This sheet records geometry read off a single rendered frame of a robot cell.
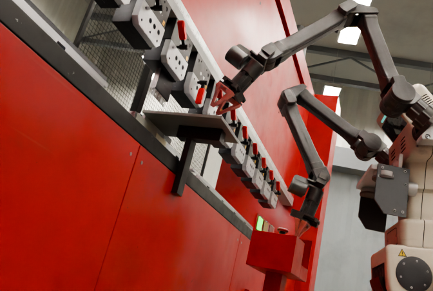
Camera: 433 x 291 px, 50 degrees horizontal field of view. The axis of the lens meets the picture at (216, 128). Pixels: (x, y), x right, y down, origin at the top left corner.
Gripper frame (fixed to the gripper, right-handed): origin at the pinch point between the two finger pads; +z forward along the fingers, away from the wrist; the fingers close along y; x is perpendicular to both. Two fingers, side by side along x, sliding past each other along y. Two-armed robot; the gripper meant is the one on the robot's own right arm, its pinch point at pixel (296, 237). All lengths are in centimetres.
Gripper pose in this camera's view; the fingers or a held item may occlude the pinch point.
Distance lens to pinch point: 176.0
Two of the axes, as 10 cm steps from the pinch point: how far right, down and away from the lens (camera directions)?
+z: -4.3, 8.7, -2.2
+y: -8.1, -2.6, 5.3
